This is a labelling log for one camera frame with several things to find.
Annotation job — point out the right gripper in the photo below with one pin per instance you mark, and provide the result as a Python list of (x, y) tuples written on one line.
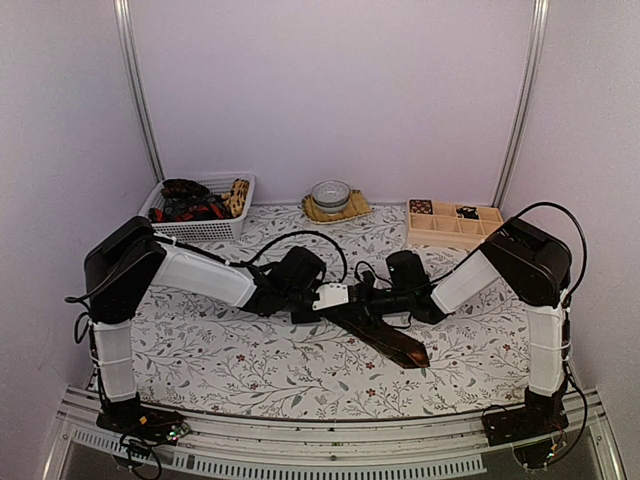
[(362, 301)]

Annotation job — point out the white plastic basket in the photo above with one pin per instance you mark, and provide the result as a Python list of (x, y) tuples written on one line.
[(198, 231)]

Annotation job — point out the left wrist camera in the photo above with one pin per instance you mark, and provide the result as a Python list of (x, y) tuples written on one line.
[(330, 295)]

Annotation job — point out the dark red patterned tie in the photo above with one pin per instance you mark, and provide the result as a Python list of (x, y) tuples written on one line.
[(187, 201)]

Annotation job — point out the brown green patterned tie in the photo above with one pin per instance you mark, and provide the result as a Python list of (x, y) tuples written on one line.
[(369, 327)]

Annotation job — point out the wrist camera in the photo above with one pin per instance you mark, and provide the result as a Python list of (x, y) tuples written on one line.
[(330, 295), (367, 278)]

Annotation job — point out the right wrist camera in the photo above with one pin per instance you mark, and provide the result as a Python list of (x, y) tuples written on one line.
[(367, 278)]

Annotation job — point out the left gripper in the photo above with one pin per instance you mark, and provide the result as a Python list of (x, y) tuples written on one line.
[(306, 319)]

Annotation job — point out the yellow woven mat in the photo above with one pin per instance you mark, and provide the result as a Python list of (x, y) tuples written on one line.
[(356, 206)]

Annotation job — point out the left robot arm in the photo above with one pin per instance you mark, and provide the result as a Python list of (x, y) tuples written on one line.
[(135, 258)]

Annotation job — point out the rolled dark patterned tie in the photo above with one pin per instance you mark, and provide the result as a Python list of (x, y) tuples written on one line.
[(420, 206)]

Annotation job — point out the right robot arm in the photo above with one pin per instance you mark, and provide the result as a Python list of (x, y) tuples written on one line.
[(537, 268)]

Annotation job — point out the metal frame post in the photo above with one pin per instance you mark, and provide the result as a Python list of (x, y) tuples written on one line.
[(126, 37), (531, 66)]

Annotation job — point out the wooden compartment box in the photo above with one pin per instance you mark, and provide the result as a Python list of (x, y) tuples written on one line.
[(444, 229)]

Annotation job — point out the yellow spotted tie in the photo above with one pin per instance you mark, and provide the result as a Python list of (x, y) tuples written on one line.
[(235, 199)]

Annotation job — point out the right metal frame post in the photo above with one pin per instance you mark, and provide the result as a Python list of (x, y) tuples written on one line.
[(531, 66)]

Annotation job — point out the floral tablecloth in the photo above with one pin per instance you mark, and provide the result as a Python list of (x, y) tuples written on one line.
[(192, 352)]

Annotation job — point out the left metal frame post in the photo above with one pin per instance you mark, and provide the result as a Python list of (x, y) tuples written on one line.
[(126, 37)]

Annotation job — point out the front metal rail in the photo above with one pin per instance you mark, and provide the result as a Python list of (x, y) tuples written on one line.
[(232, 447)]

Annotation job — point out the rolled black tie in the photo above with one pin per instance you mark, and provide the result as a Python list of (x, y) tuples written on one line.
[(467, 212)]

